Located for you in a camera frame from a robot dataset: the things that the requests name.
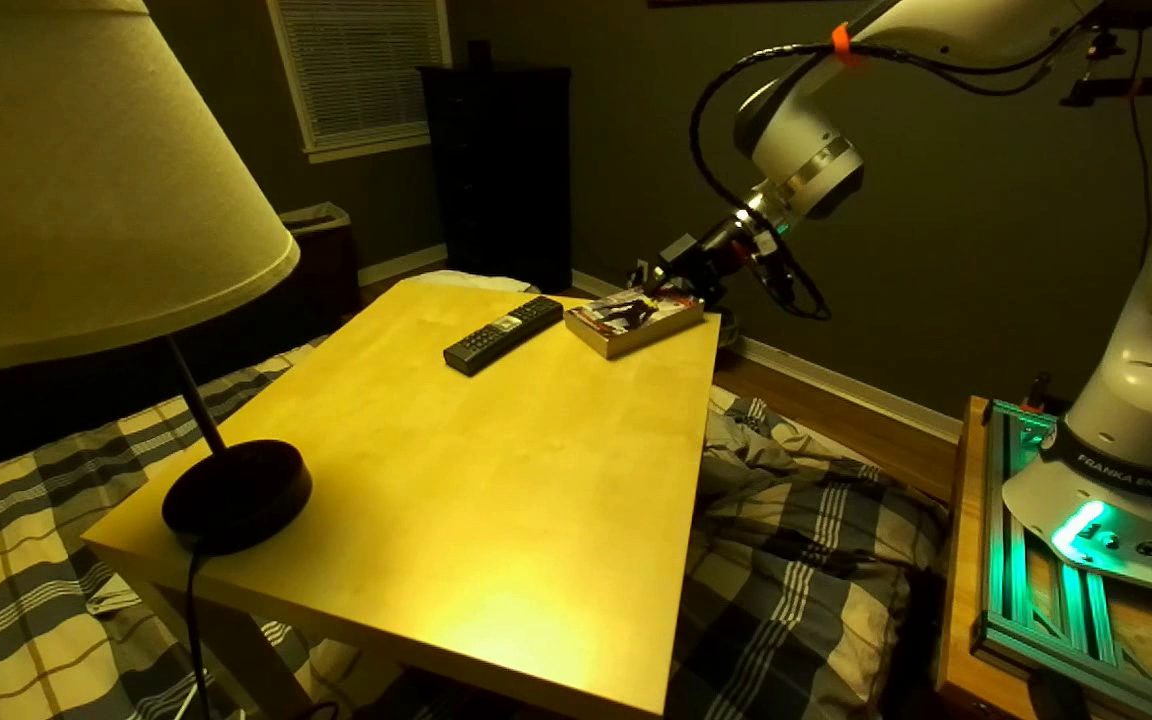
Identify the plaid blanket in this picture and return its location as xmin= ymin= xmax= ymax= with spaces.
xmin=0 ymin=334 xmax=957 ymax=720

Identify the white pillow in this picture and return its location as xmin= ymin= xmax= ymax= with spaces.
xmin=392 ymin=268 xmax=544 ymax=301

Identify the light wooden side table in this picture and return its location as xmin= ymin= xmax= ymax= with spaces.
xmin=79 ymin=271 xmax=729 ymax=720

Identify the dark waste bin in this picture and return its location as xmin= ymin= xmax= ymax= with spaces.
xmin=275 ymin=197 xmax=367 ymax=334

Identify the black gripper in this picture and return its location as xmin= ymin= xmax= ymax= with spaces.
xmin=627 ymin=212 xmax=774 ymax=313

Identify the white framed window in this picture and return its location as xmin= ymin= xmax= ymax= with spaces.
xmin=262 ymin=0 xmax=456 ymax=167

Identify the black lamp power cable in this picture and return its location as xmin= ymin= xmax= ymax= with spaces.
xmin=175 ymin=546 xmax=224 ymax=720

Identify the green lit robot mounting platform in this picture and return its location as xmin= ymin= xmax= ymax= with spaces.
xmin=932 ymin=393 xmax=1152 ymax=720

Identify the black camera stand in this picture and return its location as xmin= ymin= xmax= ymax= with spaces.
xmin=1050 ymin=0 xmax=1152 ymax=120

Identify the table lamp with cream shade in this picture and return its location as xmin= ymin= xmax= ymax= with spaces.
xmin=0 ymin=0 xmax=317 ymax=560

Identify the black remote control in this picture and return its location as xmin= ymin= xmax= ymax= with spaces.
xmin=438 ymin=291 xmax=569 ymax=381

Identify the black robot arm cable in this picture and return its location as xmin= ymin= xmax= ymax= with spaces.
xmin=685 ymin=32 xmax=1110 ymax=322

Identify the tall dark cabinet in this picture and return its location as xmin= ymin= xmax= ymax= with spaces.
xmin=417 ymin=40 xmax=576 ymax=294

